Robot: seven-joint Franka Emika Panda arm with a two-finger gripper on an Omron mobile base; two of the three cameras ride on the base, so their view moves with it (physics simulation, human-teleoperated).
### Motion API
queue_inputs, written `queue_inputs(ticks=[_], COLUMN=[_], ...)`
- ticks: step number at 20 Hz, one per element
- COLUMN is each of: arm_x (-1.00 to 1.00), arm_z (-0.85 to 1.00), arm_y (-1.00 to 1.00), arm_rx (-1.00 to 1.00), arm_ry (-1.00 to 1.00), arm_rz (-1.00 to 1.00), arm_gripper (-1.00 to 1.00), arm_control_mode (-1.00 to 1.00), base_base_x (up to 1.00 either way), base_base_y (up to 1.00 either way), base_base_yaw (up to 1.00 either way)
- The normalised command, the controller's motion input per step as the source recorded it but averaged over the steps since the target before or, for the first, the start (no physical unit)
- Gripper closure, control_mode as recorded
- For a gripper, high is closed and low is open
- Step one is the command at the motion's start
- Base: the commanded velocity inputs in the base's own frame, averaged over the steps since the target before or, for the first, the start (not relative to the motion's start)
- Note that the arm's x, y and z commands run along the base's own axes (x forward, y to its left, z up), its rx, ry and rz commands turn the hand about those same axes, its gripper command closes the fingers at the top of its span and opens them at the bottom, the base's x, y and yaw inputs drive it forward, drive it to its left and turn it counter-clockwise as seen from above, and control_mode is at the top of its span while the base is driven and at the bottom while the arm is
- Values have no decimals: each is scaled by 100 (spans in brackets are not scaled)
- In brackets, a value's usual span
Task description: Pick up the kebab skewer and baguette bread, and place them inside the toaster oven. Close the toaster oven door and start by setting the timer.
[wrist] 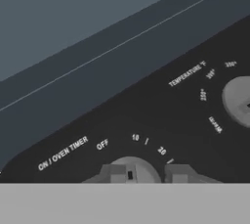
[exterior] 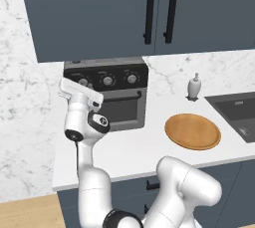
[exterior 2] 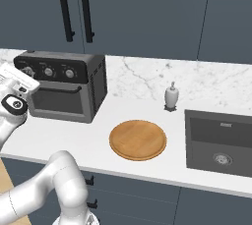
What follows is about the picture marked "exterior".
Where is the toaster oven glass door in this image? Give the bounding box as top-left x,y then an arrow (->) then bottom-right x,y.
96,88 -> 147,132

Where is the silver toaster oven knob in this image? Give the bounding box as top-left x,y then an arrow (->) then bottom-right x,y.
78,77 -> 90,88
126,73 -> 138,85
102,75 -> 114,87

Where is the black toaster oven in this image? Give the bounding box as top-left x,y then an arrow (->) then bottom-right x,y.
63,56 -> 149,132

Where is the grey base cupboard door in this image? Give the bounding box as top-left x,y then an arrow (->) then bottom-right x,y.
192,159 -> 255,228

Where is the white soap dispenser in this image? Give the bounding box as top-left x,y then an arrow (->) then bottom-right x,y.
185,72 -> 203,103

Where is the round wooden plate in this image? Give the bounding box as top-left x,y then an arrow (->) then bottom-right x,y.
163,113 -> 222,151

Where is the dark grey sink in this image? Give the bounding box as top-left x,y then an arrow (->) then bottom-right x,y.
203,91 -> 255,144

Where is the black toaster oven door handle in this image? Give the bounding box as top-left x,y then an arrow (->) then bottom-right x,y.
102,91 -> 143,105

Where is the black wall cupboard handle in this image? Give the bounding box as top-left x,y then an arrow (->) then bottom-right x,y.
162,0 -> 180,45
142,0 -> 156,46

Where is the grey wall cupboard door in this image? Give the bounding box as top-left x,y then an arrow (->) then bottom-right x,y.
18,0 -> 162,64
154,0 -> 255,56

